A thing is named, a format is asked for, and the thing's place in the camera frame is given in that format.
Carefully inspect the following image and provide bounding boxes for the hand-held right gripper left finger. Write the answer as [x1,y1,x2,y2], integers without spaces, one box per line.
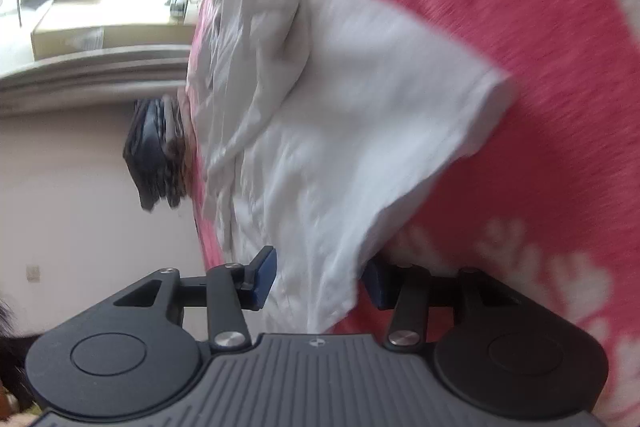
[112,245,279,353]

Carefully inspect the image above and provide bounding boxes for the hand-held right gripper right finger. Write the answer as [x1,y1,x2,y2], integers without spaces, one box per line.
[361,260,519,349]

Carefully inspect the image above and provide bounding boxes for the white button shirt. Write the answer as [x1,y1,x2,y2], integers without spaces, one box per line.
[185,0,517,336]

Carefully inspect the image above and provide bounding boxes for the dark grey folded jeans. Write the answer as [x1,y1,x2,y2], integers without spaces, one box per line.
[122,99,161,214]

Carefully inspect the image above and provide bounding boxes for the blue folded jeans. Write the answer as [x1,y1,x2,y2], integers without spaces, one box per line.
[145,96,176,208]

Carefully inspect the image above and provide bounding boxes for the dark cloth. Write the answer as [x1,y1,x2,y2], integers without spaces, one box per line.
[0,291,39,414]

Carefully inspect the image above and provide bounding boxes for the beige curtain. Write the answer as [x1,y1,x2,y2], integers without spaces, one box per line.
[0,46,194,116]

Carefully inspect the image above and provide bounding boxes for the pink floral blanket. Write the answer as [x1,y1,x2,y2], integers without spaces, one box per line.
[184,0,640,427]

